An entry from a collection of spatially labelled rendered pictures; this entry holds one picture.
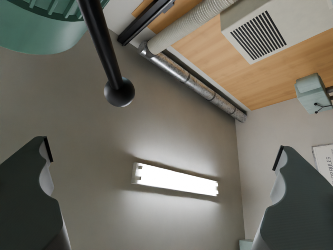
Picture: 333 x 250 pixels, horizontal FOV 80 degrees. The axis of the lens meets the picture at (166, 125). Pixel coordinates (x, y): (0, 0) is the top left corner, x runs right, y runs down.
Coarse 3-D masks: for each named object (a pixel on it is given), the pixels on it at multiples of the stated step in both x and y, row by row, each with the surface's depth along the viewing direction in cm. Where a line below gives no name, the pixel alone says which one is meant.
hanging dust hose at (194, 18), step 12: (204, 0) 154; (216, 0) 148; (228, 0) 145; (192, 12) 162; (204, 12) 156; (216, 12) 156; (180, 24) 170; (192, 24) 165; (156, 36) 190; (168, 36) 181; (180, 36) 179; (156, 48) 194
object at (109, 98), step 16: (80, 0) 12; (96, 0) 12; (96, 16) 13; (96, 32) 14; (96, 48) 16; (112, 48) 16; (112, 64) 18; (112, 80) 20; (128, 80) 22; (112, 96) 22; (128, 96) 22
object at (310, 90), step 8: (296, 80) 191; (304, 80) 185; (312, 80) 181; (320, 80) 185; (296, 88) 202; (304, 88) 186; (312, 88) 184; (320, 88) 186; (328, 88) 195; (304, 96) 194; (312, 96) 193; (320, 96) 192; (328, 96) 200; (304, 104) 207; (312, 104) 206; (320, 104) 205; (328, 104) 204; (312, 112) 221
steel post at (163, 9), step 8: (160, 0) 159; (168, 0) 158; (152, 8) 165; (160, 8) 165; (168, 8) 165; (144, 16) 173; (152, 16) 171; (136, 24) 181; (144, 24) 178; (128, 32) 189; (136, 32) 186; (120, 40) 199; (128, 40) 195
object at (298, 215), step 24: (288, 168) 9; (312, 168) 9; (288, 192) 8; (312, 192) 8; (264, 216) 7; (288, 216) 7; (312, 216) 7; (264, 240) 6; (288, 240) 6; (312, 240) 6
